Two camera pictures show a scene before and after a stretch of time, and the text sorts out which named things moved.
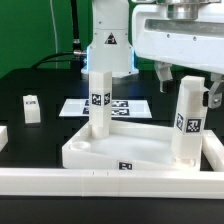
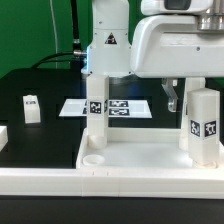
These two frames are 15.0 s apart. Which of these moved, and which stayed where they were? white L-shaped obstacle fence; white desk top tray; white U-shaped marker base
Moved: white desk top tray
Stayed: white L-shaped obstacle fence; white U-shaped marker base
